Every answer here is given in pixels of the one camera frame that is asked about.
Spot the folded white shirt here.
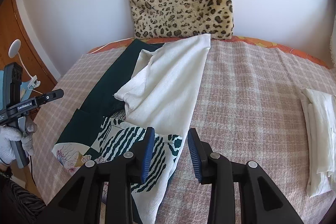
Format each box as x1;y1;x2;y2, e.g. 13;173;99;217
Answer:
300;88;336;198

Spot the green striped white pillow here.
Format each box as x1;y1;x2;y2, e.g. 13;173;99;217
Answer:
329;30;336;68

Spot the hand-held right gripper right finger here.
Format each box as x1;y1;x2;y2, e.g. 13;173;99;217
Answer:
187;128;302;224

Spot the cream and green printed t-shirt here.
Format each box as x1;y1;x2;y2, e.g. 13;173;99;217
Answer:
52;34;212;224

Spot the person's left forearm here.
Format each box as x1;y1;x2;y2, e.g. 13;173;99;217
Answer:
0;160;13;180

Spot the pink checked blanket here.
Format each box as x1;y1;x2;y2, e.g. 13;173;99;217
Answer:
31;39;336;224

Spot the wooden cabinet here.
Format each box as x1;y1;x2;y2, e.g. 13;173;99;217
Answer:
0;0;59;92

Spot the white clip lamp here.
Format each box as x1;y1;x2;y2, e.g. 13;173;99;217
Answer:
9;40;41;89

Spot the person's dark striped clothing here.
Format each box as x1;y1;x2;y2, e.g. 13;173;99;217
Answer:
0;178;47;224

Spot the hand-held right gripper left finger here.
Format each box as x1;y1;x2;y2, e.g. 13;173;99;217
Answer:
35;126;156;224

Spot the orange patterned bed sheet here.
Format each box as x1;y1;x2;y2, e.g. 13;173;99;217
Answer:
88;35;332;69

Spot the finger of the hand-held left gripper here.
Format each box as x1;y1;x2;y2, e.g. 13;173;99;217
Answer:
39;89;64;107

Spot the black cable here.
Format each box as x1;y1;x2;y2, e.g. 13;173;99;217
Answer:
28;155;37;187

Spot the person's left hand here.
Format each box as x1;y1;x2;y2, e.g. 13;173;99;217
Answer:
0;119;36;165

